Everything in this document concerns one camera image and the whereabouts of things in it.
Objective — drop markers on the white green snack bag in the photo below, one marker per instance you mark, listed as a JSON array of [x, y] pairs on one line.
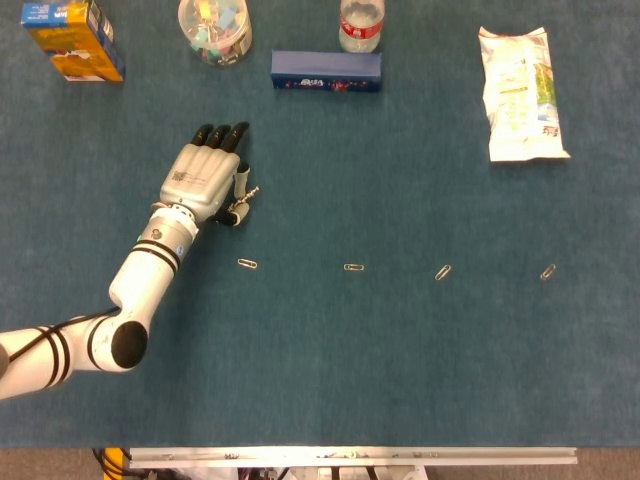
[[520, 95]]

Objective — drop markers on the clear jar of binder clips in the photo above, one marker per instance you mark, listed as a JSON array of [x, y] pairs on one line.
[[215, 35]]

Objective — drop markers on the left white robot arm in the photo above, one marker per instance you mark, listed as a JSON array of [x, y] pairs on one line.
[[145, 270]]

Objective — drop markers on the yellow blue carton box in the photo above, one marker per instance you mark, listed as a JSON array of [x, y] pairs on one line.
[[75, 50]]

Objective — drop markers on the water bottle with red label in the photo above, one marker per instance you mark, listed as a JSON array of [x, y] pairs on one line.
[[360, 30]]

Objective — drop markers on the teal felt table cloth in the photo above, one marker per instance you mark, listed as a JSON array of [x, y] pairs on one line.
[[320, 350]]

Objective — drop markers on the silver paper clip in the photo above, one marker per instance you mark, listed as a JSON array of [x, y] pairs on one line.
[[248, 263], [548, 271], [354, 267], [443, 272]]

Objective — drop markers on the dark blue rectangular box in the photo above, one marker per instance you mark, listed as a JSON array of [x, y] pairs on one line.
[[325, 67]]

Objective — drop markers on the aluminium profile rail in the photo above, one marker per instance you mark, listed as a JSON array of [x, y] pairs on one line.
[[350, 456]]

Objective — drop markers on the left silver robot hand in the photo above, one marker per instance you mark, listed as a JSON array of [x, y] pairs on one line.
[[200, 175]]

